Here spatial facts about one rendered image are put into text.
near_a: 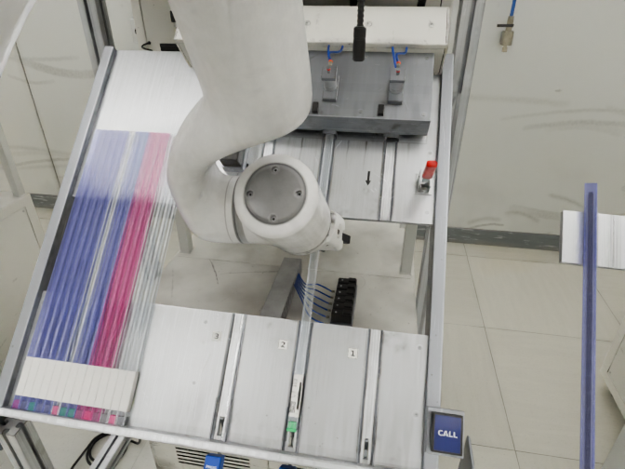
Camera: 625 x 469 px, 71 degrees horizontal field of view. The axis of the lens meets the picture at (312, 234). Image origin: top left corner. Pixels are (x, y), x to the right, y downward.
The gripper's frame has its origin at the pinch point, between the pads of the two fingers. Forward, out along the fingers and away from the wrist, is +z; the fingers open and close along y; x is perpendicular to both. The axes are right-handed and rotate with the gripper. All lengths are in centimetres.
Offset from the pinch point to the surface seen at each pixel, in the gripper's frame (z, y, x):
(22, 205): 75, 124, -13
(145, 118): 4.2, 36.6, -21.5
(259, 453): -6.1, 4.1, 32.1
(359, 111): -1.9, -5.2, -22.2
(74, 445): 70, 83, 66
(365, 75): -0.7, -5.6, -29.2
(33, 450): 8, 50, 43
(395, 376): -2.0, -14.5, 19.6
